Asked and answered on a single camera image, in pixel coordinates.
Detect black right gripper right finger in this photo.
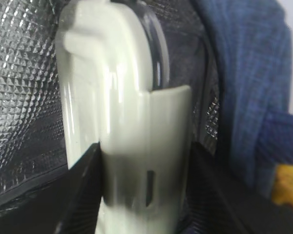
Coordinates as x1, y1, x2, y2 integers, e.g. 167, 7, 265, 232
186, 142, 293, 234

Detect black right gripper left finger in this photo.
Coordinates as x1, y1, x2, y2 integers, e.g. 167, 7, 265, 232
0, 143, 103, 234

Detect yellow pear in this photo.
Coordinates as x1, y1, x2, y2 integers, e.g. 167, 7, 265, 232
271, 164, 293, 210

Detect dark blue zippered lunch bag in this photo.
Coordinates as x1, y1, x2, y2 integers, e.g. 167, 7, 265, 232
0, 0, 293, 234

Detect glass container with green lid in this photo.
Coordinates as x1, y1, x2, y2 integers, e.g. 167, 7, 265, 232
55, 0, 192, 234

